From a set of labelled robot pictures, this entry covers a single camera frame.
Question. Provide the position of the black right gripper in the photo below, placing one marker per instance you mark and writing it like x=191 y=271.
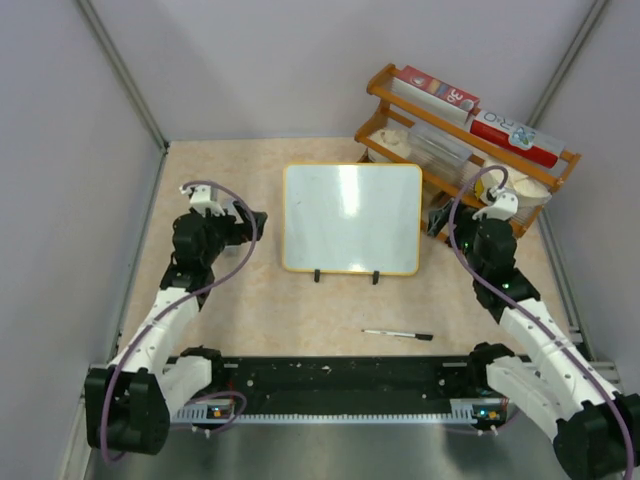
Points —
x=462 y=218

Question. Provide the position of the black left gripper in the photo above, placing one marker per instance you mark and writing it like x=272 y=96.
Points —
x=241 y=232

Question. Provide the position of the yellow framed whiteboard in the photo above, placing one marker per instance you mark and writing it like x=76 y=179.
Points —
x=356 y=218

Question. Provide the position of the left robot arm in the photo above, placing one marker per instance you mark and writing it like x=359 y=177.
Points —
x=131 y=402

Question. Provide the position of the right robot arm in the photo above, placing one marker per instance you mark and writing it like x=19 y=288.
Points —
x=592 y=426

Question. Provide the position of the metal whiteboard stand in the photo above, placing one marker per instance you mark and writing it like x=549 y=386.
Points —
x=374 y=276

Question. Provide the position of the clear plastic box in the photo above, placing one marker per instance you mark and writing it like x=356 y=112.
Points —
x=433 y=150

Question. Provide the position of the white container left shelf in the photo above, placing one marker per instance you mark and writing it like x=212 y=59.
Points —
x=394 y=140

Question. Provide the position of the orange wooden shelf rack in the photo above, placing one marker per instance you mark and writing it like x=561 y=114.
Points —
x=442 y=129

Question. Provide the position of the white paper bag right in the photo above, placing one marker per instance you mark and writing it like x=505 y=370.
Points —
x=530 y=192

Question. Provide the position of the red white wrap box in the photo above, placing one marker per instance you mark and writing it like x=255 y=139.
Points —
x=517 y=138

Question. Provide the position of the red foil box upper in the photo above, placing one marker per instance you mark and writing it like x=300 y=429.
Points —
x=433 y=95

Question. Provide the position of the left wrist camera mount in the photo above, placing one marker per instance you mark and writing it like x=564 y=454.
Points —
x=203 y=200

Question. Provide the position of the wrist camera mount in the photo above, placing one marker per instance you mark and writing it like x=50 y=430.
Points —
x=203 y=200
x=500 y=204

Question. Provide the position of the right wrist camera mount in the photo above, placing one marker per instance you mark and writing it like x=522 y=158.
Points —
x=500 y=204

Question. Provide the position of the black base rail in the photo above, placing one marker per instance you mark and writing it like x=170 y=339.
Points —
x=362 y=385

